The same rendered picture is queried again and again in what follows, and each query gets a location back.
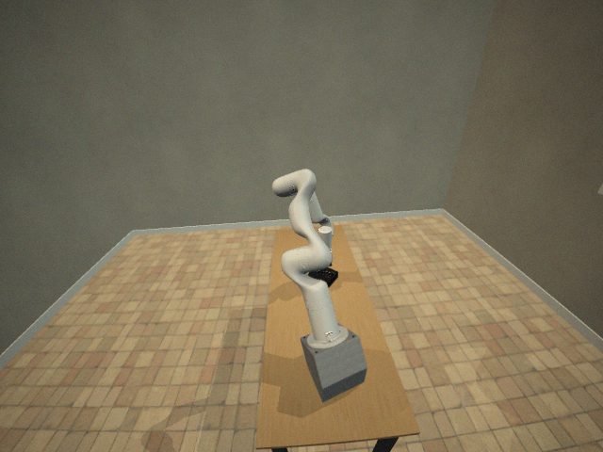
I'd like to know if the black lighting desk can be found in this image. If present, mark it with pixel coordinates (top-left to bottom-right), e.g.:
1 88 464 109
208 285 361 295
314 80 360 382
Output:
307 267 338 287

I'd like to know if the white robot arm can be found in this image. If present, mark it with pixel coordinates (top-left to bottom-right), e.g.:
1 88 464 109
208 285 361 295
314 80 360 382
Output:
272 169 349 349

